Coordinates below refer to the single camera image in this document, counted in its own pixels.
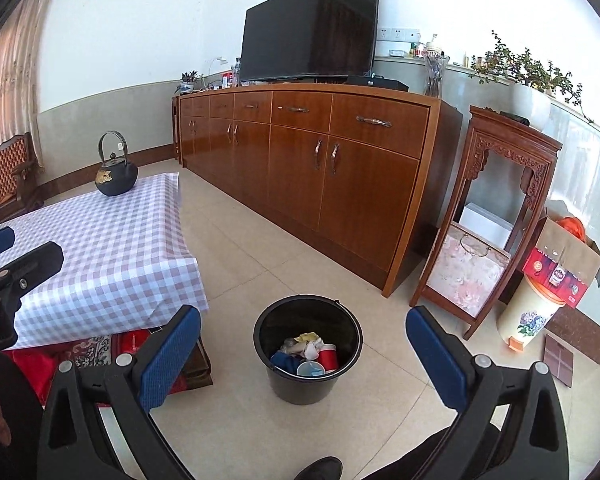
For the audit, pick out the black flat television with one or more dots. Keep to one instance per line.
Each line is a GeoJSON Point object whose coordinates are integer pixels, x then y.
{"type": "Point", "coordinates": [310, 25]}

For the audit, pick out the white plant pot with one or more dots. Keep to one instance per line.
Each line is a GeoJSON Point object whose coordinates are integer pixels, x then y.
{"type": "Point", "coordinates": [530, 107]}

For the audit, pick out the pink checked tablecloth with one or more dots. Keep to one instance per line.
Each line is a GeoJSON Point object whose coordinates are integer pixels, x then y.
{"type": "Point", "coordinates": [110, 270]}

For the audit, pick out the brown granite slab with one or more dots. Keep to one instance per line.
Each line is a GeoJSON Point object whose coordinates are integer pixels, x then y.
{"type": "Point", "coordinates": [585, 330]}

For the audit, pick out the black cast iron teapot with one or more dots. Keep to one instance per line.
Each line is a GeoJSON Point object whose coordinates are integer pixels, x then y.
{"type": "Point", "coordinates": [116, 180]}

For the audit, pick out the carved wooden stand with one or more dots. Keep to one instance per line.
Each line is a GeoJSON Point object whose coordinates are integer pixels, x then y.
{"type": "Point", "coordinates": [510, 135]}

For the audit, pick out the carved wooden bench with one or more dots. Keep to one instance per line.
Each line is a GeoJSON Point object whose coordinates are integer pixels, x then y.
{"type": "Point", "coordinates": [5, 170]}

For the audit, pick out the small black device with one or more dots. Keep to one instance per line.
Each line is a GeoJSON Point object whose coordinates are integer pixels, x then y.
{"type": "Point", "coordinates": [515, 119]}

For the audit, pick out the black plastic bucket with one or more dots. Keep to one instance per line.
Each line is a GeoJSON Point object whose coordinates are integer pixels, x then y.
{"type": "Point", "coordinates": [305, 390]}

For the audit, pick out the black set-top box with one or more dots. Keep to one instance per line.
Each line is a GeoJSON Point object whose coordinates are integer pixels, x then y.
{"type": "Point", "coordinates": [380, 83]}

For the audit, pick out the red patterned rug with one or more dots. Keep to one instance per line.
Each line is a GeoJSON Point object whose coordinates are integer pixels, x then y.
{"type": "Point", "coordinates": [90, 347]}

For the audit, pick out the red packet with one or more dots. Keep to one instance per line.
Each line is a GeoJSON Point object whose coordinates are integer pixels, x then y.
{"type": "Point", "coordinates": [132, 342]}

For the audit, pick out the small potted plant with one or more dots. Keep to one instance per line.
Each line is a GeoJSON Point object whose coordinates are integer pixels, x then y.
{"type": "Point", "coordinates": [186, 85]}

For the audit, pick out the white pump bottle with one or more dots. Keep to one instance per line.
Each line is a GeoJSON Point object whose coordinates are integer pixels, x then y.
{"type": "Point", "coordinates": [432, 46]}

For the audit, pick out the floral trash can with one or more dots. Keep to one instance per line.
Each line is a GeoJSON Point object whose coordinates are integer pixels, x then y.
{"type": "Point", "coordinates": [527, 315]}

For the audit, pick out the clear glass vase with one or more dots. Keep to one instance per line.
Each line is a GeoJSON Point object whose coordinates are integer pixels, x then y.
{"type": "Point", "coordinates": [436, 77]}

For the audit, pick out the cardboard box with red print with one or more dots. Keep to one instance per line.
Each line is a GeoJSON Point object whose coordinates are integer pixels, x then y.
{"type": "Point", "coordinates": [565, 250]}

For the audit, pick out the orange plastic bag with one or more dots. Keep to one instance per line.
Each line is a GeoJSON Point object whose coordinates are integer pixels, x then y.
{"type": "Point", "coordinates": [572, 225]}

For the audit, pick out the small white box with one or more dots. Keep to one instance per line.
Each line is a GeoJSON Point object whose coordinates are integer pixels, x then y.
{"type": "Point", "coordinates": [395, 52]}

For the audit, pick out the white wall outlet strip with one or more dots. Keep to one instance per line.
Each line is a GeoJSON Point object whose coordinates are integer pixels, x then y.
{"type": "Point", "coordinates": [397, 34]}

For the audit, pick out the red paper cup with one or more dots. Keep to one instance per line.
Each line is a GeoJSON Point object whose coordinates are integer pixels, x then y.
{"type": "Point", "coordinates": [327, 357]}

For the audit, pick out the person's black shoe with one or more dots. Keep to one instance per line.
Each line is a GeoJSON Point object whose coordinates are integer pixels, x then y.
{"type": "Point", "coordinates": [317, 470]}

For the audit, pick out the person's black trouser leg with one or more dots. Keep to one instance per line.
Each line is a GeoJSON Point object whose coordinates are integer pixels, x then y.
{"type": "Point", "coordinates": [430, 455]}

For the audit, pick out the green trailing plant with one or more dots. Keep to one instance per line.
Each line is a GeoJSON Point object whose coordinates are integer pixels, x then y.
{"type": "Point", "coordinates": [510, 62]}

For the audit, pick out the brown wooden sideboard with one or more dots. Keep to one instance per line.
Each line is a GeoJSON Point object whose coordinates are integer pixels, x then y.
{"type": "Point", "coordinates": [300, 170]}

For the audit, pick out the blue cup with white rim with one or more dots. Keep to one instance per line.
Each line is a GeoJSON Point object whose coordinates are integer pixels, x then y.
{"type": "Point", "coordinates": [310, 369]}

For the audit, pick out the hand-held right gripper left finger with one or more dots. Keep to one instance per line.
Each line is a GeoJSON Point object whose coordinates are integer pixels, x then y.
{"type": "Point", "coordinates": [172, 360]}

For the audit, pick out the dark blue cloth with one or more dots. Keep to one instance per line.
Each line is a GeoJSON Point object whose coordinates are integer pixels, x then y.
{"type": "Point", "coordinates": [285, 360]}

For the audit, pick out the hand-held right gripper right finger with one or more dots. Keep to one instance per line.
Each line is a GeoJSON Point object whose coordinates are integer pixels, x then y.
{"type": "Point", "coordinates": [435, 360]}

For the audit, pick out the brown cushion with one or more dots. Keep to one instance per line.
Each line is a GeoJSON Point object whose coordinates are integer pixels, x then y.
{"type": "Point", "coordinates": [200, 365]}

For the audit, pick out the white paper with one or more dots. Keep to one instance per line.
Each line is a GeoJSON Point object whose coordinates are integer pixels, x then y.
{"type": "Point", "coordinates": [305, 348]}

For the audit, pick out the pink embroidered curtain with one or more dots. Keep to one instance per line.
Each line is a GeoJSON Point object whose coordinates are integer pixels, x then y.
{"type": "Point", "coordinates": [10, 75]}

